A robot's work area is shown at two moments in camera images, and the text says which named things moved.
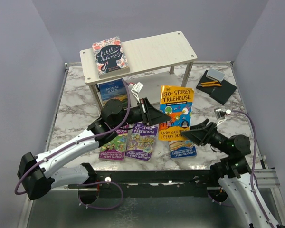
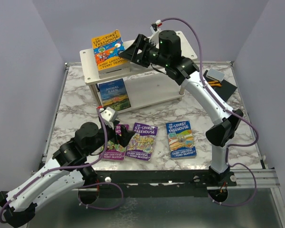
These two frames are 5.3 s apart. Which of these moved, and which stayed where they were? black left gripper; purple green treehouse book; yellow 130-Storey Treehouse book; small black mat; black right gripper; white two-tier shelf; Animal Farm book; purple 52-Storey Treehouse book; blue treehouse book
Moved: yellow 130-Storey Treehouse book; black left gripper; black right gripper
Stayed: purple green treehouse book; white two-tier shelf; Animal Farm book; blue treehouse book; purple 52-Storey Treehouse book; small black mat
